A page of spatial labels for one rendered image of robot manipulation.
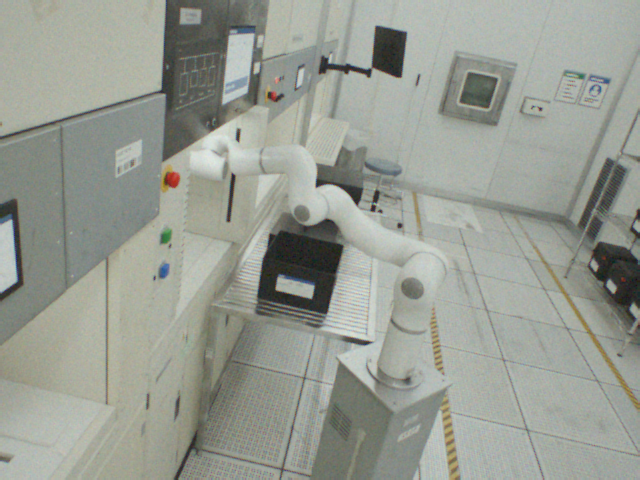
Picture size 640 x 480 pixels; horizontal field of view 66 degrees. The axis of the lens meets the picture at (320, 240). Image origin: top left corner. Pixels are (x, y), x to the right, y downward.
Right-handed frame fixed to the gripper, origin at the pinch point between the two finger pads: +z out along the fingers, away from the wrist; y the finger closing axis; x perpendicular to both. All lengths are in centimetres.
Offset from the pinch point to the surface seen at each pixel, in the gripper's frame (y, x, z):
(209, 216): 15.1, -25.3, -22.9
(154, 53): -66, 43, -33
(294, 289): -5, -38, -63
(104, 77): -84, 40, -33
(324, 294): -6, -37, -74
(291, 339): 79, -121, -60
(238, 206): 14.8, -18.3, -34.1
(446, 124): 424, -35, -166
